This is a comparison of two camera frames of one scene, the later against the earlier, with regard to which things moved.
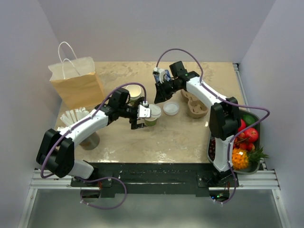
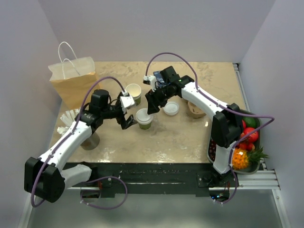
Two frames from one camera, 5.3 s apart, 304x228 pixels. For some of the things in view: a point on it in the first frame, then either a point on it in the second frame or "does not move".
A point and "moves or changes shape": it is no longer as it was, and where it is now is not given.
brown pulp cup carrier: [196, 108] does not move
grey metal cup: [91, 142] does not move
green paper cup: [150, 121] moves or changes shape
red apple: [252, 133] does not move
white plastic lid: [170, 109] does not move
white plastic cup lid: [155, 111] moves or changes shape
